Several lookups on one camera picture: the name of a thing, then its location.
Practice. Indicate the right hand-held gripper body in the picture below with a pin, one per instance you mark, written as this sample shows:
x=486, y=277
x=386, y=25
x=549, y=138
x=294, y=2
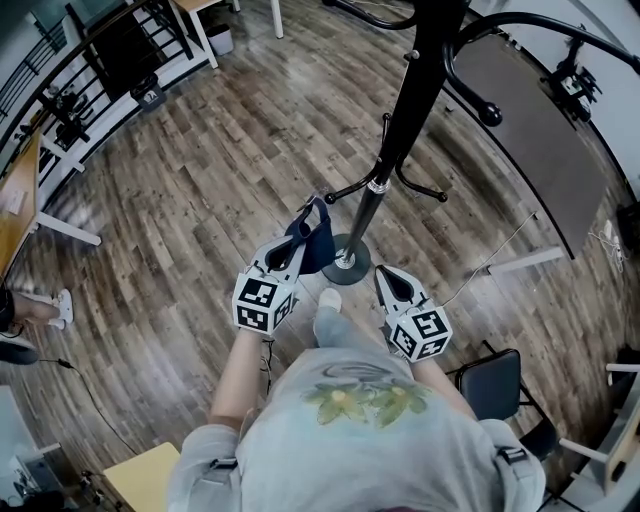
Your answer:
x=420, y=332

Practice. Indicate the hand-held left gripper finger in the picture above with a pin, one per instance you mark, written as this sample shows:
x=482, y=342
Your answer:
x=297, y=265
x=260, y=257

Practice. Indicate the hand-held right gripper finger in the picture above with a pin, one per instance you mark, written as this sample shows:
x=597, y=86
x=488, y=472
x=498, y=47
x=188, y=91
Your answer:
x=384, y=297
x=415, y=295

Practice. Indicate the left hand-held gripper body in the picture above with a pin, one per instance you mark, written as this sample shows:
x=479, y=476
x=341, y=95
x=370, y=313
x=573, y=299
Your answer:
x=260, y=305

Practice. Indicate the dark blue cap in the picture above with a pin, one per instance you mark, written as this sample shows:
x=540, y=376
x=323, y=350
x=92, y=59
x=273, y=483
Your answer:
x=320, y=245

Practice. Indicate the black metal coat rack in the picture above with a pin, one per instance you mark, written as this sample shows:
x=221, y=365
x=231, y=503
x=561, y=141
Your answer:
x=415, y=100

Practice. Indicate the person's right forearm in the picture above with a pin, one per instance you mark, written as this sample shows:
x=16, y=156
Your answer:
x=440, y=382

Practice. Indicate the person's left forearm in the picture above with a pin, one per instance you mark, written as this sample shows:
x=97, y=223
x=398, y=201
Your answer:
x=235, y=380

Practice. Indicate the person's white shoe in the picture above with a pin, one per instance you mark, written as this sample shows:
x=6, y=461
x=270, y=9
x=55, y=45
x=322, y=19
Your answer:
x=65, y=305
x=330, y=299

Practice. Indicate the person's grey trouser leg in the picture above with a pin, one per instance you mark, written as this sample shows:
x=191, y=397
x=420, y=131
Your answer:
x=340, y=332

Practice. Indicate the black padded chair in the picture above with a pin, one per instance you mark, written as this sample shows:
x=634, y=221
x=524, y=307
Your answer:
x=490, y=385

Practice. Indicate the person's grey flower-print shirt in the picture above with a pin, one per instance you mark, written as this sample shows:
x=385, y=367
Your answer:
x=360, y=460

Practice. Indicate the grey table top right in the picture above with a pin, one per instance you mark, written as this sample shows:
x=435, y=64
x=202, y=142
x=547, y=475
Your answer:
x=530, y=150

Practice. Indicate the black trash bin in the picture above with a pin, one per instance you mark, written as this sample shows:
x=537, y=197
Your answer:
x=149, y=94

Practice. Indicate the white power strip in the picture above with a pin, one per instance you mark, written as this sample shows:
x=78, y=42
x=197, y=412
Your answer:
x=612, y=240

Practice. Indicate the white waste bin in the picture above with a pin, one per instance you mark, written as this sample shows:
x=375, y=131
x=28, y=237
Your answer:
x=220, y=40

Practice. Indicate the wooden desk white legs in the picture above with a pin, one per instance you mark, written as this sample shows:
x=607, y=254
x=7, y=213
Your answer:
x=17, y=215

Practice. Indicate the light wooden table white legs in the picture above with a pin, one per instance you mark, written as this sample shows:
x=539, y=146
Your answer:
x=197, y=10

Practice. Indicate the black metal railing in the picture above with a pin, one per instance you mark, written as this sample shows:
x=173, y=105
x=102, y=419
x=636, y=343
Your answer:
x=100, y=45

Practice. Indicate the white frame wooden table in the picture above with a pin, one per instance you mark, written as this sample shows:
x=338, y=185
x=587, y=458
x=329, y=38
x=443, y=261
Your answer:
x=620, y=450

